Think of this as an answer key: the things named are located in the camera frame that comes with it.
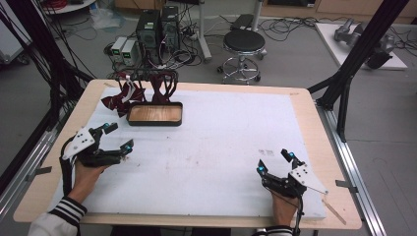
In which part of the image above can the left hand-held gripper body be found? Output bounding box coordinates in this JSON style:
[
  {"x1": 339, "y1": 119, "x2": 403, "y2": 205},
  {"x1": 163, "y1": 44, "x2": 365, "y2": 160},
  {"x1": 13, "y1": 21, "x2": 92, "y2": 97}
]
[{"x1": 60, "y1": 126, "x2": 124, "y2": 168}]

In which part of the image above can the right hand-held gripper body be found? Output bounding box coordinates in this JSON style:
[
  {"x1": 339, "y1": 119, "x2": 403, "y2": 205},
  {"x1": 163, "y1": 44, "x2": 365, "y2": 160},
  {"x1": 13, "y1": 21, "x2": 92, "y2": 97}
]
[{"x1": 262, "y1": 163, "x2": 329, "y2": 200}]

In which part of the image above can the striped dark red bow tie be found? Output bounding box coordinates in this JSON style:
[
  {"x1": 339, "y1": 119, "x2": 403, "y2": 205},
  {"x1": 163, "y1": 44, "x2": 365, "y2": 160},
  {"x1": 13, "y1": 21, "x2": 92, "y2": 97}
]
[{"x1": 100, "y1": 73, "x2": 148, "y2": 119}]

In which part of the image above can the black rack with wooden tray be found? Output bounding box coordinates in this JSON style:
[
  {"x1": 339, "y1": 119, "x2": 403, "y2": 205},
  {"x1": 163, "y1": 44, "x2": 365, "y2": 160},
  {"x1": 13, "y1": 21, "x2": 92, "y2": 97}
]
[{"x1": 116, "y1": 67, "x2": 184, "y2": 128}]

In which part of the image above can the plain dark red bow tie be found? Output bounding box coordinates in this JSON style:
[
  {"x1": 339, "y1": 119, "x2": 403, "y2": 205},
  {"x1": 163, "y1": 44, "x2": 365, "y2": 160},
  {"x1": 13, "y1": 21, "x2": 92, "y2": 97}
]
[{"x1": 149, "y1": 72, "x2": 180, "y2": 104}]

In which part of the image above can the person's right hand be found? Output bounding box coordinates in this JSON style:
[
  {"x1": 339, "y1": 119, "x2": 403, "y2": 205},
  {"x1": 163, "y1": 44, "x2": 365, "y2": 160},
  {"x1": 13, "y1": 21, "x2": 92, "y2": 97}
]
[{"x1": 270, "y1": 191, "x2": 300, "y2": 228}]

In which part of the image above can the person's left hand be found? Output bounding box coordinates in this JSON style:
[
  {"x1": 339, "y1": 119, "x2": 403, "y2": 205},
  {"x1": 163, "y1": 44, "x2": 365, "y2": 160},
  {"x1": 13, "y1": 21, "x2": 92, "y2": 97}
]
[{"x1": 67, "y1": 159, "x2": 110, "y2": 205}]

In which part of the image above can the thin wooden stick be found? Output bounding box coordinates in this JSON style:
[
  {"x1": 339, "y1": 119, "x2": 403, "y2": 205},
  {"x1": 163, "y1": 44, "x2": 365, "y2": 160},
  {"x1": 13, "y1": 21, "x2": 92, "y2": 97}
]
[{"x1": 321, "y1": 198, "x2": 348, "y2": 226}]

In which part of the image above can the white foam mat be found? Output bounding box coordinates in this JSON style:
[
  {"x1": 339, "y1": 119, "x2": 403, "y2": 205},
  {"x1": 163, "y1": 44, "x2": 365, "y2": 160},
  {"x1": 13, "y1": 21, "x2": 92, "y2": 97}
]
[{"x1": 47, "y1": 87, "x2": 328, "y2": 220}]

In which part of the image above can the white power supply unit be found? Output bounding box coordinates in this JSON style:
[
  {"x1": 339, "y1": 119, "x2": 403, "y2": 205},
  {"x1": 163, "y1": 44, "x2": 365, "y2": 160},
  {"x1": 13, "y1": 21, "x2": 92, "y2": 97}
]
[
  {"x1": 120, "y1": 39, "x2": 140, "y2": 67},
  {"x1": 110, "y1": 35, "x2": 129, "y2": 63}
]

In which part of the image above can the black computer tower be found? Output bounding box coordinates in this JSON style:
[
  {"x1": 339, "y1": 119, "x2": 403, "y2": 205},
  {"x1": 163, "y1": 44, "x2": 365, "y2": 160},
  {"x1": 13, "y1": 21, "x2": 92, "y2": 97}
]
[
  {"x1": 135, "y1": 9, "x2": 162, "y2": 64},
  {"x1": 159, "y1": 5, "x2": 181, "y2": 52}
]

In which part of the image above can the clear plastic bag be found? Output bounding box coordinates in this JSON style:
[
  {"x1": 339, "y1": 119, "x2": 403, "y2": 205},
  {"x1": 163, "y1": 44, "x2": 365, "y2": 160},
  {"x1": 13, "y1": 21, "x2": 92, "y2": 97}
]
[{"x1": 89, "y1": 7, "x2": 126, "y2": 31}]

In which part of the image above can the white floor board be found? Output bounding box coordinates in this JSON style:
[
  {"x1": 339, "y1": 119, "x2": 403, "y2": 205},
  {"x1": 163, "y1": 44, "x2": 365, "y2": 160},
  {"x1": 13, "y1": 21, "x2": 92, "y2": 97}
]
[{"x1": 314, "y1": 22, "x2": 409, "y2": 72}]

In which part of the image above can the black round stool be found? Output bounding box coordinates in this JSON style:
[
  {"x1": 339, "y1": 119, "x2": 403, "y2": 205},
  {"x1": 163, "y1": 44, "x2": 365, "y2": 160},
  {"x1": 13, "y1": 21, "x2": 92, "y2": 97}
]
[{"x1": 216, "y1": 29, "x2": 268, "y2": 86}]

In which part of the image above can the grey desk leg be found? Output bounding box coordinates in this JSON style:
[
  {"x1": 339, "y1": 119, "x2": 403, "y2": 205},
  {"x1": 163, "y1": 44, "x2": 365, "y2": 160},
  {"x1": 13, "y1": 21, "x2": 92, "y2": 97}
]
[{"x1": 196, "y1": 0, "x2": 213, "y2": 64}]

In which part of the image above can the flat black box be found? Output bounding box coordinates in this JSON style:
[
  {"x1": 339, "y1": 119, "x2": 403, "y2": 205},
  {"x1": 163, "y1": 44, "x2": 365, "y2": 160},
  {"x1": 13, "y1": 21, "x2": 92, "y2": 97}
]
[{"x1": 229, "y1": 13, "x2": 256, "y2": 32}]

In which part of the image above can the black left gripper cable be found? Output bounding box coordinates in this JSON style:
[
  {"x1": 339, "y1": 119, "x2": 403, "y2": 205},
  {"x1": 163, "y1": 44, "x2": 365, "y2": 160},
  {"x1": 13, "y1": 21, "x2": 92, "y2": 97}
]
[{"x1": 58, "y1": 136, "x2": 79, "y2": 199}]

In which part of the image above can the metal bracket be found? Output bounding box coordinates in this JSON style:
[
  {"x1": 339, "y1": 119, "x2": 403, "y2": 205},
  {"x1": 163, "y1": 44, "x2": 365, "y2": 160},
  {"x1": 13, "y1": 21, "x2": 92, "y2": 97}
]
[
  {"x1": 25, "y1": 165, "x2": 53, "y2": 183},
  {"x1": 334, "y1": 179, "x2": 359, "y2": 195}
]

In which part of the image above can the aluminium rail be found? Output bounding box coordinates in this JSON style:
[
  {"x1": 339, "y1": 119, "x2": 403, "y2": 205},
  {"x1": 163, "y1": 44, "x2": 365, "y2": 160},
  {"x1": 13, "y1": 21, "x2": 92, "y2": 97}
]
[
  {"x1": 0, "y1": 109, "x2": 77, "y2": 215},
  {"x1": 315, "y1": 100, "x2": 388, "y2": 236}
]

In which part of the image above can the black metal frame post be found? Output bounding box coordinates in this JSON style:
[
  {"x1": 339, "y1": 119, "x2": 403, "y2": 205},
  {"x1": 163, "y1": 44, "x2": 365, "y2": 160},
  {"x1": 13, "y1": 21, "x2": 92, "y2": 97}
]
[
  {"x1": 0, "y1": 0, "x2": 96, "y2": 132},
  {"x1": 307, "y1": 0, "x2": 411, "y2": 144}
]

